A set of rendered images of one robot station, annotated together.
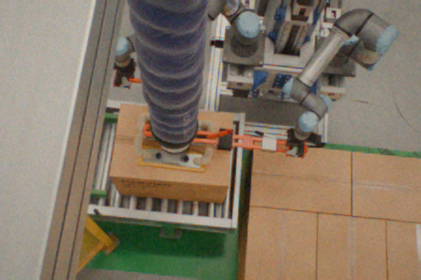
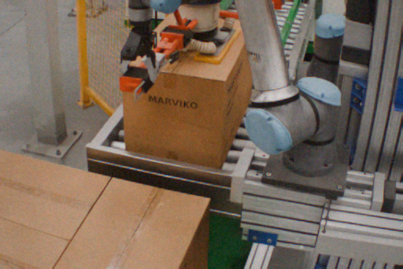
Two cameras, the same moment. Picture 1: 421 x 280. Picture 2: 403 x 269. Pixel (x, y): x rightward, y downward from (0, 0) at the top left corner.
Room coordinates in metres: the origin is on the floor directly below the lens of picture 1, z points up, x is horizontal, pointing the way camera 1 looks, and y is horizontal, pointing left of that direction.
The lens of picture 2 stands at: (1.53, -1.86, 1.92)
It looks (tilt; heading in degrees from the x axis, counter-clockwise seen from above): 33 degrees down; 108
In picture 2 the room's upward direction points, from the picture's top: 2 degrees clockwise
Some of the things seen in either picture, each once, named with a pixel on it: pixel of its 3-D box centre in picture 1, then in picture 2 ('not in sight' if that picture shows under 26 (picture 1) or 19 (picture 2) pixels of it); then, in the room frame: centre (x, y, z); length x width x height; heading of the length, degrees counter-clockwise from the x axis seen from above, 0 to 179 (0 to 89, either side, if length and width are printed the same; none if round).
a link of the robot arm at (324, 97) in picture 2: (346, 39); (316, 106); (1.42, -0.61, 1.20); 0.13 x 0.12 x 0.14; 58
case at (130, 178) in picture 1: (174, 155); (193, 83); (0.83, 0.19, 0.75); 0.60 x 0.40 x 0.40; 93
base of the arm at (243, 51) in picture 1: (245, 40); (328, 66); (1.41, -0.11, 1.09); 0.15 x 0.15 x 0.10
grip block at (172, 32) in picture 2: (225, 139); (175, 36); (0.84, -0.07, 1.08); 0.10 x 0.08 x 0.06; 1
